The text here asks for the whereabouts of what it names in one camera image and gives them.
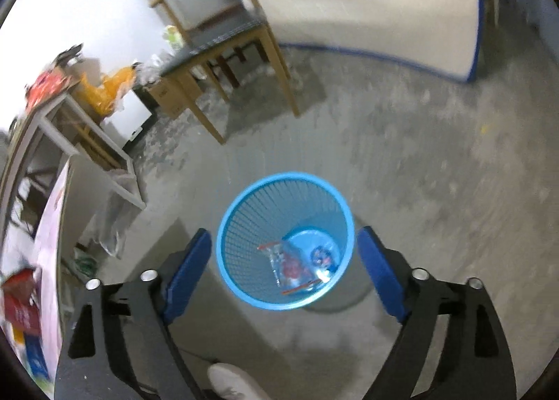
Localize clear packet with red edges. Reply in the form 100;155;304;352
257;239;321;296

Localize person's white shoe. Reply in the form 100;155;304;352
207;363;274;400

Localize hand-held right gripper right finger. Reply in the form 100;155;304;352
357;225;518;400

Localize orange plastic bag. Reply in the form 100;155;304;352
80;63;141;116

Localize white cabinet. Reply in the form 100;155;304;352
106;85;154;152

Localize blue mesh waste basket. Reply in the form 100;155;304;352
216;170;355;312

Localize round blue printed wrapper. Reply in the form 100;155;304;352
308;245;341;283

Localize dark brown wooden stool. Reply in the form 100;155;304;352
205;39;269;88

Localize wooden chair black seat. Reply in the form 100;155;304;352
151;0;302;145

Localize brown cardboard box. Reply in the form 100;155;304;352
146;76;202;119

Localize green printed bag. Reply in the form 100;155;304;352
72;247;99;278

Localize red plastic bag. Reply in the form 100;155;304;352
25;69;73;115

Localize white mattress blue edge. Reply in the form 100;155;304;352
220;0;486;84

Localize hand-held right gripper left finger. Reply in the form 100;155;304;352
55;227;213;400

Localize crumpled clear plastic bag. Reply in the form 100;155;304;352
133;51;175;86

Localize white green plastic bag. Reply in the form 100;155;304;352
162;24;184;51

